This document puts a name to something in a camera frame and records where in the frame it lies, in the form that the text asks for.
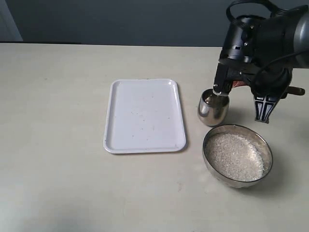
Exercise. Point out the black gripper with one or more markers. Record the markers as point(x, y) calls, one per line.
point(266, 84)

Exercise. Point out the brown wooden spoon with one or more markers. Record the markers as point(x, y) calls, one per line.
point(290, 90)

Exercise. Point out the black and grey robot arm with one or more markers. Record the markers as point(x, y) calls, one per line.
point(261, 53)

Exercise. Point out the small steel cup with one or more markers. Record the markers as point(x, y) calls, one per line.
point(212, 109)

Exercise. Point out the steel bowl of rice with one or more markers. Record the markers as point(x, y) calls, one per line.
point(236, 155)

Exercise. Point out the white plastic tray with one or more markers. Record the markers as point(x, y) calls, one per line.
point(144, 116)

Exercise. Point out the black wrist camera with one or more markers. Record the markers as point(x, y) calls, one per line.
point(222, 85)

